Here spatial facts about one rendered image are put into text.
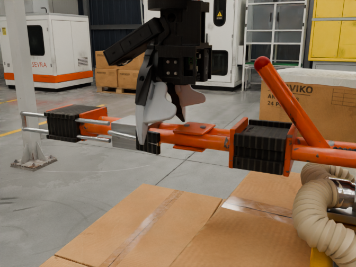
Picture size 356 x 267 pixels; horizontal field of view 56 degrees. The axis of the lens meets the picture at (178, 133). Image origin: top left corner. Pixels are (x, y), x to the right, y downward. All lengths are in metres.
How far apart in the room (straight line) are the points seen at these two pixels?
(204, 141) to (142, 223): 0.85
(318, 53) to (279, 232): 7.28
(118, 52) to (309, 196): 0.34
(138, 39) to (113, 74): 7.04
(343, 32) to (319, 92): 5.85
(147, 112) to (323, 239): 0.27
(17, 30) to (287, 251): 3.14
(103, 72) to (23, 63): 4.43
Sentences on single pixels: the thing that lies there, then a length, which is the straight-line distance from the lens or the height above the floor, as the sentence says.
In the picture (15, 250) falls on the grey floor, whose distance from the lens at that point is 2.32.
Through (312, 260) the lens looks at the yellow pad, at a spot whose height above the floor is 0.96.
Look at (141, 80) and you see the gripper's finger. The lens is 0.48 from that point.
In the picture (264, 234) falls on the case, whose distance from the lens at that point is 0.53.
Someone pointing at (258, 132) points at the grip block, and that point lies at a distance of 0.51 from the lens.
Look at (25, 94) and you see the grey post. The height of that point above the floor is 0.70.
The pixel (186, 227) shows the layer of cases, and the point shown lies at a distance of 1.29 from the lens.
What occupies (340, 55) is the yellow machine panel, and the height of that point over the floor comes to 0.85.
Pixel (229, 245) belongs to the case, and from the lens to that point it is 0.50.
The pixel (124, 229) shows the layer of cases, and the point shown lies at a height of 0.54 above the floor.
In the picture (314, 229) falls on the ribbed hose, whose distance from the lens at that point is 0.42.
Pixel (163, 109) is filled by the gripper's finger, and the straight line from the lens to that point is 0.47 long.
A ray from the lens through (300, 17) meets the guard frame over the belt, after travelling 7.72.
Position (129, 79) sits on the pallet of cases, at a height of 0.32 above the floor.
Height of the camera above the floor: 1.22
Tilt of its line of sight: 16 degrees down
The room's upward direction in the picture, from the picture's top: straight up
